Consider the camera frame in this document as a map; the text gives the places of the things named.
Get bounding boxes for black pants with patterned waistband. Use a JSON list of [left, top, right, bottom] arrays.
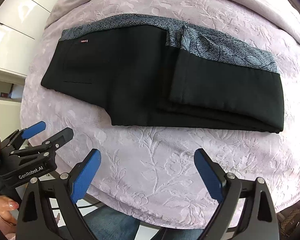
[[41, 14, 284, 133]]

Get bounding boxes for white drawer cabinet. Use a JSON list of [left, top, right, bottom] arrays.
[[0, 0, 58, 80]]

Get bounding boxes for left hand with painted nails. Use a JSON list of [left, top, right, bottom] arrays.
[[0, 196, 19, 225]]

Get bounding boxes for lilac embossed bed blanket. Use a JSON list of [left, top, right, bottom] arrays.
[[20, 0, 300, 229]]

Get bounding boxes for blue jeans leg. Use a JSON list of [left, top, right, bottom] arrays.
[[84, 205, 204, 240]]

